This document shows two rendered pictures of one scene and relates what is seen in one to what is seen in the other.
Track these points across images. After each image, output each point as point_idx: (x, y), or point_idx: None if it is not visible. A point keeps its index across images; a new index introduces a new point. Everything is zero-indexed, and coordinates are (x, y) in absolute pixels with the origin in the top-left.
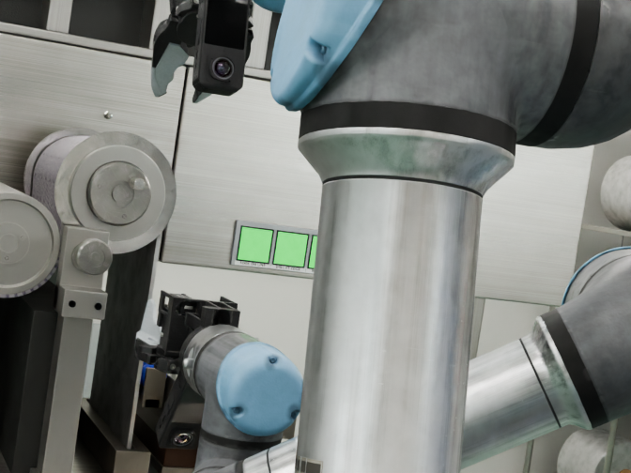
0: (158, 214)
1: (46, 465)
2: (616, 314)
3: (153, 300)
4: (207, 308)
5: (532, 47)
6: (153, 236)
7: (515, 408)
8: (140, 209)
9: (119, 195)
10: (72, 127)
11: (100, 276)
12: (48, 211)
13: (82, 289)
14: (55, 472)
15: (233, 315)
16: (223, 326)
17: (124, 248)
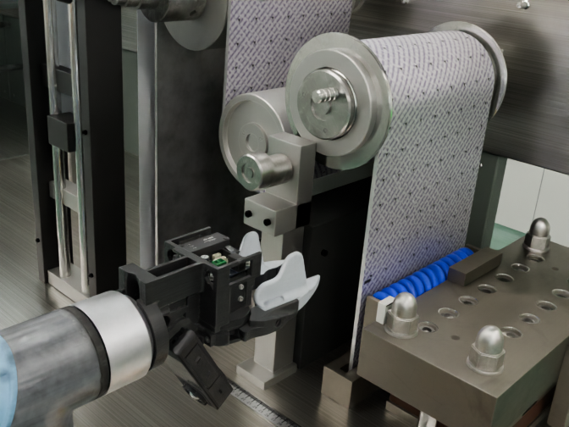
0: (363, 132)
1: (256, 352)
2: None
3: (246, 234)
4: (118, 268)
5: None
6: (367, 157)
7: None
8: (339, 124)
9: (321, 107)
10: (489, 19)
11: (295, 191)
12: (276, 116)
13: (263, 201)
14: (262, 362)
15: (140, 286)
16: (107, 296)
17: (340, 164)
